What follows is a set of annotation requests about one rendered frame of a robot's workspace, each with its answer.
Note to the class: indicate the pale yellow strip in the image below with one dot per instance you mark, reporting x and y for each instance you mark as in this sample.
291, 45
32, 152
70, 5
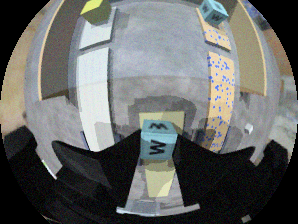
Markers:
160, 173

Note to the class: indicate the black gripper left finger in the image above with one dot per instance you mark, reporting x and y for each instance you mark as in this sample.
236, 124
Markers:
112, 167

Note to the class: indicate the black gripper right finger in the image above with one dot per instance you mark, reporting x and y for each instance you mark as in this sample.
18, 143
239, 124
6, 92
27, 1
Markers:
199, 169

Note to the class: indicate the light blue labelled cube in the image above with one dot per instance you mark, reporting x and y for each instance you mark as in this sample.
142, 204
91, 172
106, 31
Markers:
157, 140

